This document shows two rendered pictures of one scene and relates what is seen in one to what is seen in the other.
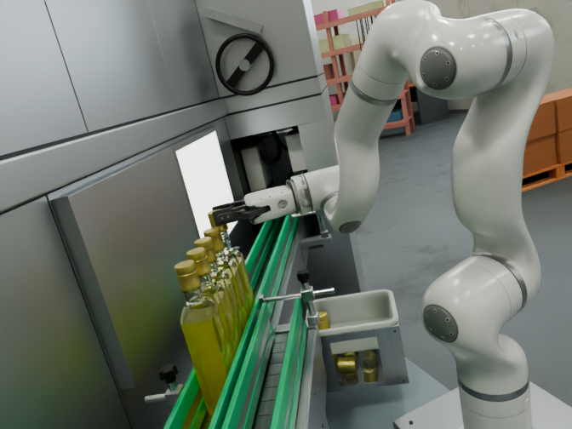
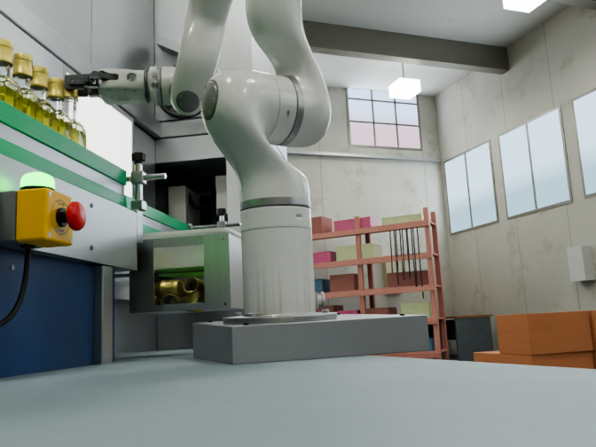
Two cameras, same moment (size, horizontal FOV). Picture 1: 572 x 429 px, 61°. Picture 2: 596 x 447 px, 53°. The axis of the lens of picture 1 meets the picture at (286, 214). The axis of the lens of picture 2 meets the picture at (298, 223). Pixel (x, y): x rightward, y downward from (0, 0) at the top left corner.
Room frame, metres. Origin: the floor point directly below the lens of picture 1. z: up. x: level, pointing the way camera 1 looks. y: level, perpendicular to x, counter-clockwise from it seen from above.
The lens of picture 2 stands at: (-0.26, -0.31, 0.80)
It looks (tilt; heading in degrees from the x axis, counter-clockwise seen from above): 10 degrees up; 358
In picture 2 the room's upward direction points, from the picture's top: 3 degrees counter-clockwise
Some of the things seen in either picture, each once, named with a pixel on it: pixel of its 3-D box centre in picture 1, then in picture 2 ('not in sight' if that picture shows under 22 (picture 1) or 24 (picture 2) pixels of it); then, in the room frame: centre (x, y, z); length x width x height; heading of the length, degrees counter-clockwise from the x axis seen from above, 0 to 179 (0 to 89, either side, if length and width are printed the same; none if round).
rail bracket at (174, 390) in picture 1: (166, 403); not in sight; (0.72, 0.27, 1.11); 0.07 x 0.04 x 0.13; 80
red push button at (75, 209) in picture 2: not in sight; (69, 216); (0.55, -0.02, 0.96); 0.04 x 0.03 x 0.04; 170
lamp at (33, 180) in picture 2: not in sight; (37, 184); (0.55, 0.03, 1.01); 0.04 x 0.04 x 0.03
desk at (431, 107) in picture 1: (411, 102); (450, 339); (11.16, -3.39, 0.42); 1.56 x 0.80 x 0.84; 18
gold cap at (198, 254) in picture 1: (198, 261); (22, 66); (0.82, 0.17, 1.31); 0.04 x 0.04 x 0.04
